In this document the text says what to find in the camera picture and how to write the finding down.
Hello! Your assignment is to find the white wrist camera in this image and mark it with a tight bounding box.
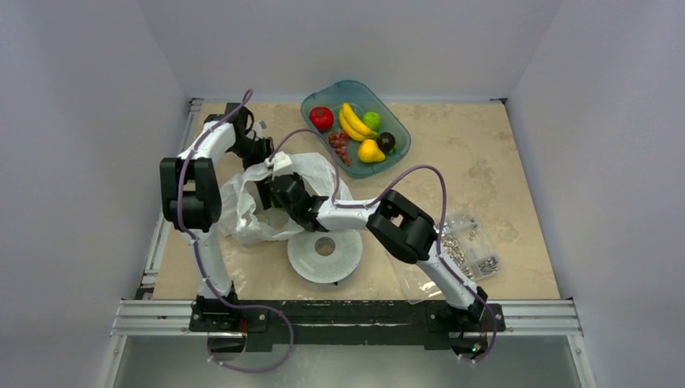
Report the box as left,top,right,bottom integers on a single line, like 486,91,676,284
264,151,295,178
253,120,267,137

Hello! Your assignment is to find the teal plastic tray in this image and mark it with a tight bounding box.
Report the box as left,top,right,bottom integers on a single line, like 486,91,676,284
300,80,411,179

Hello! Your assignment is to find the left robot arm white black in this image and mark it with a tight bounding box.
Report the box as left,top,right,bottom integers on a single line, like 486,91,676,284
159,103,274,331

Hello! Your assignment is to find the green fake lime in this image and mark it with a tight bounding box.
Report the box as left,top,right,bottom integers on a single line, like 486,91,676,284
362,111,381,133

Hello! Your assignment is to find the red fake tomato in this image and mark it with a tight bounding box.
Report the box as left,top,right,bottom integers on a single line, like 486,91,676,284
309,107,334,132

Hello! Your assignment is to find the purple cable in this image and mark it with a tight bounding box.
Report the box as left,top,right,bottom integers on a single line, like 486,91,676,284
266,128,498,365
175,88,294,373

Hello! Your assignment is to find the dark purple fake plum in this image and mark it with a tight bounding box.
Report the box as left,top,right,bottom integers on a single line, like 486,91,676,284
376,132,396,154

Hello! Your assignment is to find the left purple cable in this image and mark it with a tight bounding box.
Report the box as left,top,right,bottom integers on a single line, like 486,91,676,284
175,88,294,373

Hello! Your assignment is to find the yellow fake pear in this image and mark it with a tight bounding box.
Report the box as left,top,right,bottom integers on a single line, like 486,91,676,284
357,139,386,163

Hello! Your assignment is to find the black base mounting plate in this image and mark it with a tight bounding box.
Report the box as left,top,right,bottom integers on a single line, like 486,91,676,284
189,297,506,356

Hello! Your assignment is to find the yellow fake banana bunch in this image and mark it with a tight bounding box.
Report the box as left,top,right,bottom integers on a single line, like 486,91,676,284
338,103,378,142

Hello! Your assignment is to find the clear plastic screw box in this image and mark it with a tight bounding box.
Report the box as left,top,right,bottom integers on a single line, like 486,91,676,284
390,209,501,304

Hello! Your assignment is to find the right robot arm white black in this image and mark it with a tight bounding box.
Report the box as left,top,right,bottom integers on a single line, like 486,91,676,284
267,173,487,329

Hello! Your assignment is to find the red fake grape bunch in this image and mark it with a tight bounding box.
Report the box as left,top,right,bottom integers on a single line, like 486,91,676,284
328,132,351,167

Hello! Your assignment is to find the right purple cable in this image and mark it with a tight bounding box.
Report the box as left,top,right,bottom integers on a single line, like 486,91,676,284
266,128,498,365

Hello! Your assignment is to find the white plastic bag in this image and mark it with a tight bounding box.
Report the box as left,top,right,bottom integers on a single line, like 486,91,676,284
218,153,336,244

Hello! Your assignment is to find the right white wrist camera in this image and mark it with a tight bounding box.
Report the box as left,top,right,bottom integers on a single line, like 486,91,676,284
264,151,295,178

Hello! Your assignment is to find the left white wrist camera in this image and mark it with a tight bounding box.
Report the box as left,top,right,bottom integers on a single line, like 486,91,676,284
253,120,267,137

